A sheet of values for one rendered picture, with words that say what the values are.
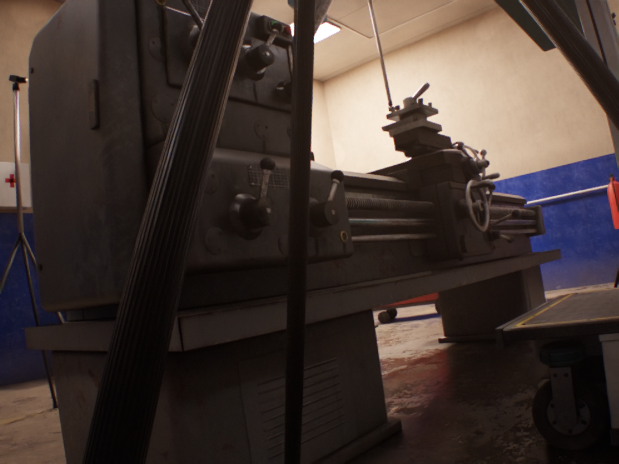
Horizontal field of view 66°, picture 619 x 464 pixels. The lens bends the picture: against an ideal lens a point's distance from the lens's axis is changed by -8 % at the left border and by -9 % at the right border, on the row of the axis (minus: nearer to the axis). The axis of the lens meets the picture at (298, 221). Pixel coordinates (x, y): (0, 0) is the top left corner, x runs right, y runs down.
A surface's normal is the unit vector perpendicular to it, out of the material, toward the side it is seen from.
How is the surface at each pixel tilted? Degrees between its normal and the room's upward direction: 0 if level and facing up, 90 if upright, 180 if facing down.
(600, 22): 90
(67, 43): 90
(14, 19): 90
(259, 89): 90
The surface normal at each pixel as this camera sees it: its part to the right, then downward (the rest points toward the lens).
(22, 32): 0.74, -0.19
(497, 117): -0.65, 0.00
